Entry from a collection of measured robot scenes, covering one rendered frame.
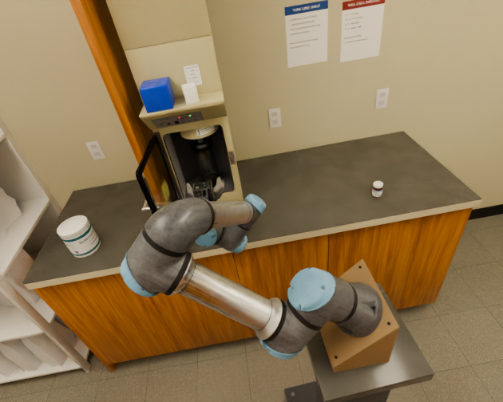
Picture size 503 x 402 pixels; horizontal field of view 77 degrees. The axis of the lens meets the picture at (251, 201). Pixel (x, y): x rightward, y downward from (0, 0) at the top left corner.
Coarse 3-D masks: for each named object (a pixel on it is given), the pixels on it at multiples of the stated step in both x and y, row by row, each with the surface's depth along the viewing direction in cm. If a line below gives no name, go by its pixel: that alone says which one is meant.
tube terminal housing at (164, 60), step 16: (144, 48) 113; (160, 48) 114; (176, 48) 114; (192, 48) 115; (208, 48) 116; (144, 64) 116; (160, 64) 117; (176, 64) 118; (192, 64) 118; (208, 64) 119; (144, 80) 120; (176, 80) 121; (208, 80) 123; (176, 96) 125; (160, 128) 132; (176, 128) 133; (192, 128) 134; (224, 128) 136; (240, 192) 158
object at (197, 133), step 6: (210, 126) 139; (216, 126) 143; (180, 132) 143; (186, 132) 139; (192, 132) 138; (198, 132) 138; (204, 132) 138; (210, 132) 139; (186, 138) 140; (192, 138) 138; (198, 138) 138
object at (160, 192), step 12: (156, 144) 131; (144, 156) 116; (156, 156) 130; (156, 168) 128; (156, 180) 126; (168, 180) 141; (144, 192) 112; (156, 192) 124; (168, 192) 139; (156, 204) 123
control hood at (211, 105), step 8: (200, 96) 124; (208, 96) 123; (216, 96) 121; (144, 104) 125; (176, 104) 120; (184, 104) 119; (192, 104) 117; (200, 104) 117; (208, 104) 117; (216, 104) 117; (224, 104) 119; (144, 112) 118; (152, 112) 117; (160, 112) 116; (168, 112) 117; (176, 112) 118; (184, 112) 119; (208, 112) 123; (216, 112) 124; (224, 112) 126; (144, 120) 119; (200, 120) 129; (152, 128) 128
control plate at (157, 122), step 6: (186, 114) 120; (192, 114) 122; (198, 114) 123; (156, 120) 121; (162, 120) 122; (168, 120) 123; (174, 120) 124; (180, 120) 125; (186, 120) 126; (192, 120) 128; (156, 126) 127; (162, 126) 128
